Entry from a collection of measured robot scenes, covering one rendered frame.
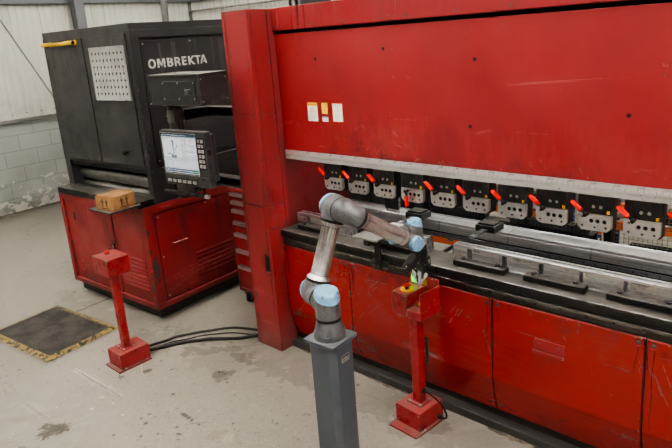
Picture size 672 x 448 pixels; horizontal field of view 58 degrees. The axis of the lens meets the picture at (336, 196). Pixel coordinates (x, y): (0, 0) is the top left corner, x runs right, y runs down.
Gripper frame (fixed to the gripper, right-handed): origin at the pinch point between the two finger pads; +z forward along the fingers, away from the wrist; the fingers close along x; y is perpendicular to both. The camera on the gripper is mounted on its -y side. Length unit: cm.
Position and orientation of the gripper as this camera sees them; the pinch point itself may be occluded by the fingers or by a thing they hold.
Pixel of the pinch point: (418, 283)
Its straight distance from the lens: 321.8
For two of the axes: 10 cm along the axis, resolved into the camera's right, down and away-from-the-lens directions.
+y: 7.2, -3.2, 6.2
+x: -6.8, -1.4, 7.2
